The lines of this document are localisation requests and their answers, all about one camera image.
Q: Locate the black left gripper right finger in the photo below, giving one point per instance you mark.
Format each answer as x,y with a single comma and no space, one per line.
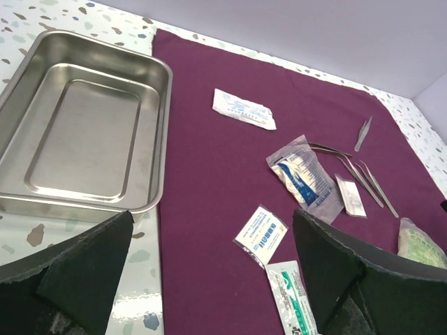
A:
356,288

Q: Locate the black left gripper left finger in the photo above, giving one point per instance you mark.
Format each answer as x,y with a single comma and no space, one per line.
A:
67,288

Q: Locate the green-print long packet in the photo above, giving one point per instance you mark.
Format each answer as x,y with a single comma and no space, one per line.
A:
291,298

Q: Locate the green-print glove bag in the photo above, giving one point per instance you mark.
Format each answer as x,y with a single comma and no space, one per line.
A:
414,244

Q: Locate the small white packet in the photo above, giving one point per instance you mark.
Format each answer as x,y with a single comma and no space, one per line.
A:
351,197

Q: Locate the white square blue-text sachet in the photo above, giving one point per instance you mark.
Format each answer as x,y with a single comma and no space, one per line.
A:
261,235

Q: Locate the curved steel tweezers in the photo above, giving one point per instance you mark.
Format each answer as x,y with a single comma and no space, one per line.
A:
356,174
377,187

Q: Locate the clear pouch with blue label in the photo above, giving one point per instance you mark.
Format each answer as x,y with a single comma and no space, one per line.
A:
297,167

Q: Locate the straight steel tweezers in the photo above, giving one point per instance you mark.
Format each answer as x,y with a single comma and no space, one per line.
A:
362,134

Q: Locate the white blue-print sachet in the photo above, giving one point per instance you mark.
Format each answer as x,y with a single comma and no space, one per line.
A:
243,110

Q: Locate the stainless steel tray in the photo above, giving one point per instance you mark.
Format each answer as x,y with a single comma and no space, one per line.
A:
84,128

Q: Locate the purple cloth mat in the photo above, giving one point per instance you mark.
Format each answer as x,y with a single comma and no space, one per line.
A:
217,176

